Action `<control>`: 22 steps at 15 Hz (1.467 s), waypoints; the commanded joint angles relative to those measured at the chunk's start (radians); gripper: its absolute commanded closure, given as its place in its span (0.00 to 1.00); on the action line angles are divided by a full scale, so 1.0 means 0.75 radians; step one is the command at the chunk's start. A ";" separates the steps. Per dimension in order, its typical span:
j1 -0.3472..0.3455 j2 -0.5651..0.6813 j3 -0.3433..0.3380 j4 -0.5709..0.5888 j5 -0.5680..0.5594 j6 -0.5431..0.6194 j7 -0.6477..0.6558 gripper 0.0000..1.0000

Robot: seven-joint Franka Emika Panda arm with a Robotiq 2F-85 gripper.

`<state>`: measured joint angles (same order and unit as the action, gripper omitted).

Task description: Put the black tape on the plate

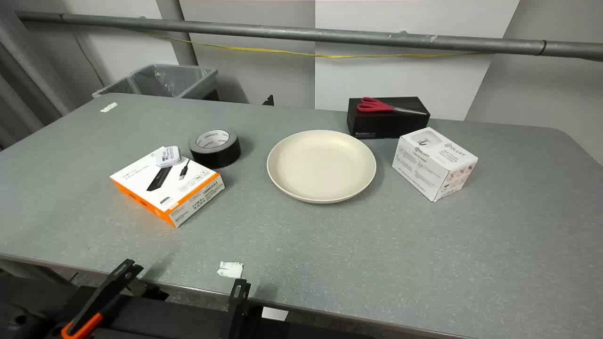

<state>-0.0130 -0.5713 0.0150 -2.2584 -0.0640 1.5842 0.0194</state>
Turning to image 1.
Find black tape roll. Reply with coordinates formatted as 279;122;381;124
189;130;241;169

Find cream round plate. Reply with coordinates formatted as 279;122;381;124
266;130;377;203

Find white tape label near edge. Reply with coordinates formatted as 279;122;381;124
217;261;243;278

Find white tape label far corner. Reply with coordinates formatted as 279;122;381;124
100;101;119;113

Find black rectangular box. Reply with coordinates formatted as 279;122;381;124
347;96;430;139

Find orange and white flat box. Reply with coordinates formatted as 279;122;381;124
109;147;224;227

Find white cardboard box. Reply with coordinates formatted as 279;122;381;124
392;128;479;201

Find grey plastic bin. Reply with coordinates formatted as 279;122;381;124
94;64;219;99

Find black orange clamp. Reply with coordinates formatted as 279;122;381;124
60;258;143;339

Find red handled scissors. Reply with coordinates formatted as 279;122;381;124
356;98;428;114

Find grey metal rail pole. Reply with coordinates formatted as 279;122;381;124
17;11;603;62

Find yellow cable on wall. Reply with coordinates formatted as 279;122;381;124
134;28;479;64

